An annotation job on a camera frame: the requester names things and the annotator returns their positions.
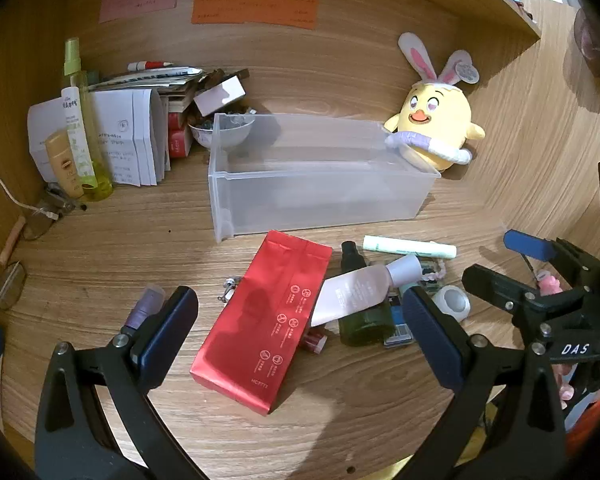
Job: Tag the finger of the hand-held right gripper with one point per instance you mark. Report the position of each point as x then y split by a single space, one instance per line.
490 285
527 245

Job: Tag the small purple bottle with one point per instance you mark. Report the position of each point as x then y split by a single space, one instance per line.
142 310

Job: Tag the white cardboard box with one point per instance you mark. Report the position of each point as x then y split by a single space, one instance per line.
42 125

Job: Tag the pale green tube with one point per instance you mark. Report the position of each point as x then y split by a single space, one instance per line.
405 246

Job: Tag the small red item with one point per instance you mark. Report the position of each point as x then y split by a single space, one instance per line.
314 340

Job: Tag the orange paper note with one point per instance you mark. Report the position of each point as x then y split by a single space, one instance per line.
255 10

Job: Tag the folded white papers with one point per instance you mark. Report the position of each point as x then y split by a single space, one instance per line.
125 135

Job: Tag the white ceramic bowl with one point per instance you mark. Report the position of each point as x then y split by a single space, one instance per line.
215 135

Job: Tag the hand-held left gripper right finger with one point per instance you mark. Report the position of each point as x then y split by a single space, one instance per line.
430 330

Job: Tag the yellow cloth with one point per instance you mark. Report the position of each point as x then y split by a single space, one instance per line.
480 435

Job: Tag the metal keyring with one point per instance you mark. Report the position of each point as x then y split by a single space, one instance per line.
228 289

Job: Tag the stack of booklets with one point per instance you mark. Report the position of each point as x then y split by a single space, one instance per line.
150 77

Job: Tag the small pink white box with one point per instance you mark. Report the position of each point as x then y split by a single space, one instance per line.
220 95

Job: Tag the red cloth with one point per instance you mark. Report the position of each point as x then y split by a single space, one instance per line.
592 435

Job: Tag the beige sunscreen bottle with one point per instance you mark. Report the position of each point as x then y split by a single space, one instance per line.
62 165

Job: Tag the pink plastic trinket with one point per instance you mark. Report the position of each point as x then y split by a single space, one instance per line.
547 282

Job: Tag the yellow-green spray bottle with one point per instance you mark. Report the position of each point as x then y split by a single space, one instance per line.
102 180

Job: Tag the white round container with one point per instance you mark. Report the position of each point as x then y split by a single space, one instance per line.
452 302

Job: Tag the thin frame eyeglasses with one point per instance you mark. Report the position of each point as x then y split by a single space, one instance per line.
40 222
10 285

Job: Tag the dark green bottle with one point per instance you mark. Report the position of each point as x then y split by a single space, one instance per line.
365 322

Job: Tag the yellow chick plush toy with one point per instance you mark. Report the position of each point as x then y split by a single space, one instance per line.
435 125

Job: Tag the wooden shelf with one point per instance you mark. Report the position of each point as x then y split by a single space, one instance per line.
480 5

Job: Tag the pink tube with white cap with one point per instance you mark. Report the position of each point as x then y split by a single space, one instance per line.
350 290

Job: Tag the red and white marker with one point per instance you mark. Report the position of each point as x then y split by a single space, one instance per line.
150 64

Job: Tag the red foil packet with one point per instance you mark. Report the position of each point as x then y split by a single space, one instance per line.
265 320

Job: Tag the clear plastic storage box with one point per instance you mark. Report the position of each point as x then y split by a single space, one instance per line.
305 200

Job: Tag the red box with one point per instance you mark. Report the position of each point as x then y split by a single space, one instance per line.
179 144
176 121

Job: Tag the teal packet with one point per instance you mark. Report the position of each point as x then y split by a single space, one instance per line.
399 332

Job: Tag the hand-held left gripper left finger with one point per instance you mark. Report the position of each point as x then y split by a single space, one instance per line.
165 325

